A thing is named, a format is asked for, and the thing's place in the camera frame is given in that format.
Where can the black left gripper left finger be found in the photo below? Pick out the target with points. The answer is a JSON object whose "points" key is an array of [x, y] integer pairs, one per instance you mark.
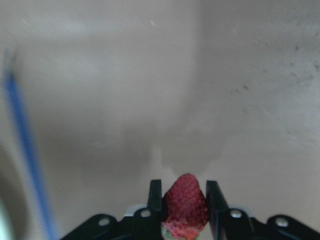
{"points": [[145, 223]]}

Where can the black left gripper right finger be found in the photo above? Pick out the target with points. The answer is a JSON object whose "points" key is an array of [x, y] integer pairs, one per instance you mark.
{"points": [[234, 223]]}

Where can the red strawberry one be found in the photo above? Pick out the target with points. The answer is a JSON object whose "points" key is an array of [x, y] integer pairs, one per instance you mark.
{"points": [[186, 210]]}

